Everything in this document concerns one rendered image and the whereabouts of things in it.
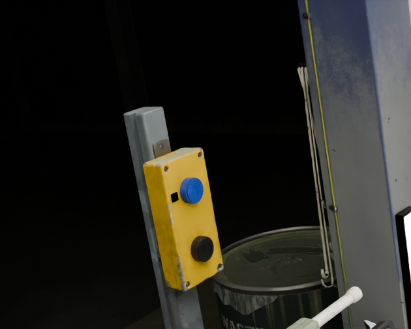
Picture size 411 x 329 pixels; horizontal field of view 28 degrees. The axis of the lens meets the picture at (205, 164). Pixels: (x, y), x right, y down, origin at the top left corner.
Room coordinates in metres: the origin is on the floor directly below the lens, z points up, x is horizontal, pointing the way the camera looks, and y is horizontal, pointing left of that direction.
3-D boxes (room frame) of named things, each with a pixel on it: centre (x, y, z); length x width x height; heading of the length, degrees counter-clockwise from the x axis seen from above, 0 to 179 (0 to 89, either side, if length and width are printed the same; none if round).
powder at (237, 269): (2.66, -0.23, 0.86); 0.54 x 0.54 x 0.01
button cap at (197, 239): (1.52, 0.03, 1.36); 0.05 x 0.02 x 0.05; 135
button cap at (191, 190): (1.52, 0.03, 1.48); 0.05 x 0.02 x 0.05; 135
